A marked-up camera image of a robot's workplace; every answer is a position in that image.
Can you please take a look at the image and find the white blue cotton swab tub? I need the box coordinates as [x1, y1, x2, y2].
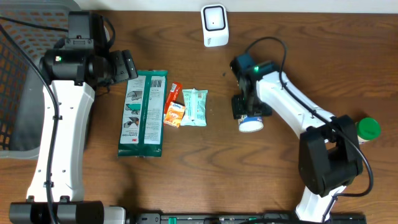
[238, 115, 264, 133]

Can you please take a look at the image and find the green white 3M glove package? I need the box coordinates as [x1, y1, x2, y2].
[118, 70, 168, 157]

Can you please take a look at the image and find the mint green wipes pack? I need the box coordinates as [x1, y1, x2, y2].
[181, 88, 208, 127]

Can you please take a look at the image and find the red narrow packet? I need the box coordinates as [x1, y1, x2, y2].
[163, 82, 182, 120]

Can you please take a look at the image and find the orange Kleenex tissue pack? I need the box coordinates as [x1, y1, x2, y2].
[164, 102, 185, 128]

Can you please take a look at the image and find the green lid jar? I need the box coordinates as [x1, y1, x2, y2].
[356, 117, 381, 144]

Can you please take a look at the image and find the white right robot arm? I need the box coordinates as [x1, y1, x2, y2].
[229, 53, 369, 223]

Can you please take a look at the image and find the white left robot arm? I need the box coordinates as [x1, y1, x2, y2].
[9, 11, 137, 224]

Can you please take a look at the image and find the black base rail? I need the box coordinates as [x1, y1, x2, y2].
[135, 212, 368, 224]

